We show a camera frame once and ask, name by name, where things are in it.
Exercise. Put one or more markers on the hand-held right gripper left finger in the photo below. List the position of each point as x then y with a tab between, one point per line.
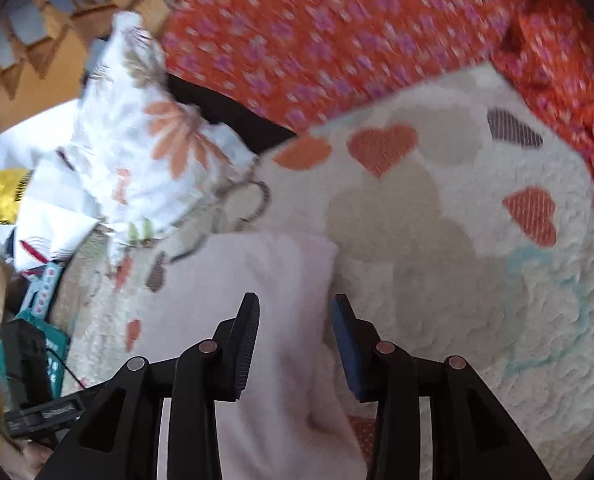
242	355

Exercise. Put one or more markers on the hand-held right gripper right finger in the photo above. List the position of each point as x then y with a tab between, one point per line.
349	355

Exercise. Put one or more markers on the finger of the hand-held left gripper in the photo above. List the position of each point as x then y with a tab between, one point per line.
52	412

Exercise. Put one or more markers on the pink fleece zip jacket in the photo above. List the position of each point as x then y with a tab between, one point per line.
287	310

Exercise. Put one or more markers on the person's left hand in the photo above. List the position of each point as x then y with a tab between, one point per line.
27	462

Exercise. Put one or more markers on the box with coloured shapes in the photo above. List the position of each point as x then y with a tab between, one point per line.
44	290

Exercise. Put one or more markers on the quilted heart-pattern bedspread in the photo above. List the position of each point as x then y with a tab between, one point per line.
452	260

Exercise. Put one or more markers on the white paper bag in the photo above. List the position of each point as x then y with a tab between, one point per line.
52	220

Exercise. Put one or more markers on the yellow packet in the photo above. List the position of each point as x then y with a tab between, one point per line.
2	195

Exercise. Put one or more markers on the white floral pillow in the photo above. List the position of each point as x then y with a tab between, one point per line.
142	160

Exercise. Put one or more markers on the wooden railing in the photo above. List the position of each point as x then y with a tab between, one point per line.
52	60

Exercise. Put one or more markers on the red floral blanket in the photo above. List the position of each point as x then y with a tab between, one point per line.
327	35

